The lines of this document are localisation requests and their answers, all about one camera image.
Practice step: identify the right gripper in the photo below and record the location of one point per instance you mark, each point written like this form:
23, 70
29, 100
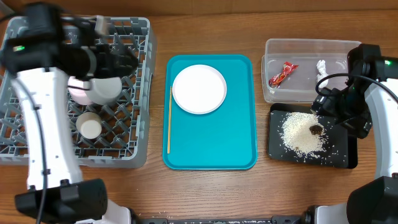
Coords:
339, 109

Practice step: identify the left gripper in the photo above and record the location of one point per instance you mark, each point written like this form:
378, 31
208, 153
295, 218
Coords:
115, 70

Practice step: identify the grey bowl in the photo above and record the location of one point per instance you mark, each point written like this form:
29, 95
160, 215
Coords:
104, 91

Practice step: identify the small pink plate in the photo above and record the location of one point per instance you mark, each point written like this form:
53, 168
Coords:
77, 92

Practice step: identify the white tissue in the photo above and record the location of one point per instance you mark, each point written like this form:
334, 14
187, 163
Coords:
321, 67

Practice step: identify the rice pile with food scrap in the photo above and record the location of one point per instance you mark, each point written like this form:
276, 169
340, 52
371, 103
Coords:
303, 134

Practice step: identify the white paper cup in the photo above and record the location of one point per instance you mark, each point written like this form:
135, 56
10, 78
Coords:
89, 125

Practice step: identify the red snack wrapper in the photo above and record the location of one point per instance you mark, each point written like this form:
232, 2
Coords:
287, 69

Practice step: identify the large white plate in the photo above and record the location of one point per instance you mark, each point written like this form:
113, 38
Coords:
199, 89

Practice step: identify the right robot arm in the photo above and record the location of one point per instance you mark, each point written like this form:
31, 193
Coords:
368, 102

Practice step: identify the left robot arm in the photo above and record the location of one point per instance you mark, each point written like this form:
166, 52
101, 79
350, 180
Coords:
39, 63

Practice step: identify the grey dishwasher rack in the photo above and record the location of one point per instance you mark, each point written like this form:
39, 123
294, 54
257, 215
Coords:
125, 122

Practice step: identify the black tray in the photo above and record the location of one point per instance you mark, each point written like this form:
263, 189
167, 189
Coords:
341, 148

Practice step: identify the clear plastic bin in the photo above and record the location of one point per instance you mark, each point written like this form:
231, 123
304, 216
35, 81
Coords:
299, 87

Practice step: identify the wooden chopstick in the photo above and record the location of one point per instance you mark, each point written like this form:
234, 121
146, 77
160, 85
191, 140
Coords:
169, 121

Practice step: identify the teal serving tray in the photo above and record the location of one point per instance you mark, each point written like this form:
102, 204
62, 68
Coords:
225, 139

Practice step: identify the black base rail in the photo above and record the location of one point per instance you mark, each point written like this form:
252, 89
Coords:
217, 221

